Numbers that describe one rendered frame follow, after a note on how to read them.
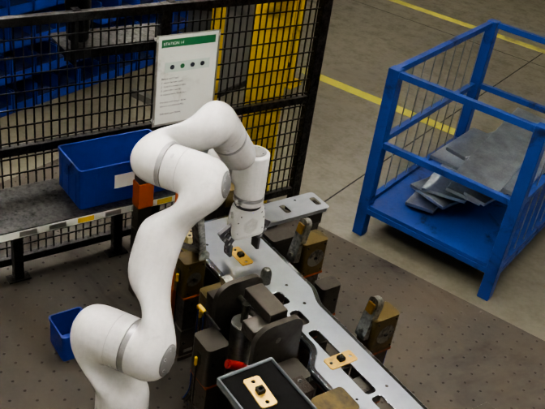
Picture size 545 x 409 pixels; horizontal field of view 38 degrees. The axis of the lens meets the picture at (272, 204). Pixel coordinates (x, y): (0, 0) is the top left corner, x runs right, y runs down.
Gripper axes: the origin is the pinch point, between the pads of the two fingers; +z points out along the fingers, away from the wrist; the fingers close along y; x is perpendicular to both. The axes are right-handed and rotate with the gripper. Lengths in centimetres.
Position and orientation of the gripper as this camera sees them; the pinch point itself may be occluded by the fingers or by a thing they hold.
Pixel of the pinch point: (242, 247)
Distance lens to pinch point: 226.8
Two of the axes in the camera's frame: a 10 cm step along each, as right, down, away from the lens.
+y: 8.2, -2.1, 5.3
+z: -1.3, 8.3, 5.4
